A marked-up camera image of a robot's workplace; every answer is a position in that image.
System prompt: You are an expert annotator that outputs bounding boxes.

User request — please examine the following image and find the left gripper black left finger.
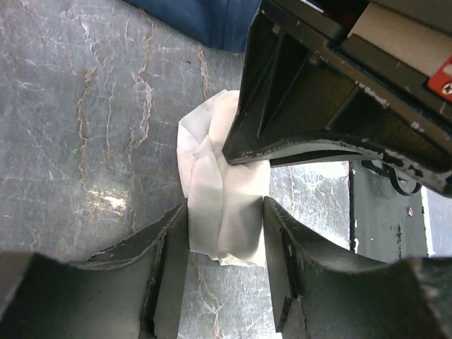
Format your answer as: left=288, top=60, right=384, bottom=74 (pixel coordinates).
left=1, top=203, right=189, bottom=338

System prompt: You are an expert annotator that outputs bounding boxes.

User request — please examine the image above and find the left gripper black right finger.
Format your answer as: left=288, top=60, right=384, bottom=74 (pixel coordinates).
left=263, top=197, right=451, bottom=338

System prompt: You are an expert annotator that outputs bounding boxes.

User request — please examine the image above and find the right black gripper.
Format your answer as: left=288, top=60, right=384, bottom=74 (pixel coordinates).
left=223, top=1, right=451, bottom=196

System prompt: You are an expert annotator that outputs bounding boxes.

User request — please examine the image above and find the white cloth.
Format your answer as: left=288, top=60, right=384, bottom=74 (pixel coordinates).
left=177, top=90, right=270, bottom=266

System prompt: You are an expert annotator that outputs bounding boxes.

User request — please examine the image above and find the navy blue underwear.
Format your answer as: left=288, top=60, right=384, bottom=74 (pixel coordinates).
left=127, top=0, right=261, bottom=53

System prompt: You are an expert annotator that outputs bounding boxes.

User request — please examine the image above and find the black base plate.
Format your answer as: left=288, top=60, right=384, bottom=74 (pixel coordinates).
left=349, top=161, right=428, bottom=262

